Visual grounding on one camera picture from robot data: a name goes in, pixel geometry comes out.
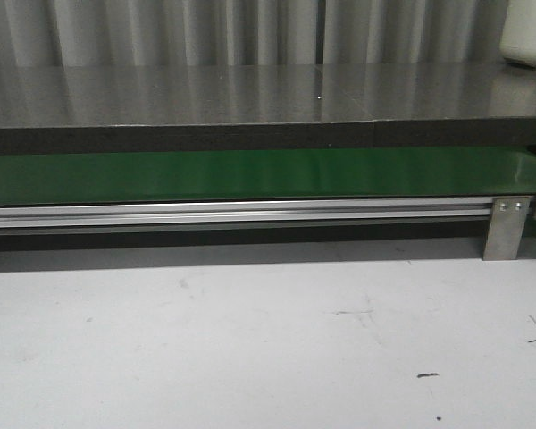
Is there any green conveyor belt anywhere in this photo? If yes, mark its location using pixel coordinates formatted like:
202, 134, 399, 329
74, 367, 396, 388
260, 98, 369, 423
0, 147, 536, 206

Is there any dark grey stone counter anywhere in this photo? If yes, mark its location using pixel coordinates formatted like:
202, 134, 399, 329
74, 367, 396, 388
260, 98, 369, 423
0, 62, 536, 156

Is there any aluminium conveyor side rail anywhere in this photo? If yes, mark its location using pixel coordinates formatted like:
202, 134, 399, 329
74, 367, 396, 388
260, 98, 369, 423
0, 197, 493, 230

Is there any steel conveyor support bracket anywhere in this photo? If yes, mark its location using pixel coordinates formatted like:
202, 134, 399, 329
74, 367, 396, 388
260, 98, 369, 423
482, 196, 531, 261

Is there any grey pleated curtain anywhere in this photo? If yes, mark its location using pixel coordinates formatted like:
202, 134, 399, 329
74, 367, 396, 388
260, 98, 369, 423
0, 1, 507, 67

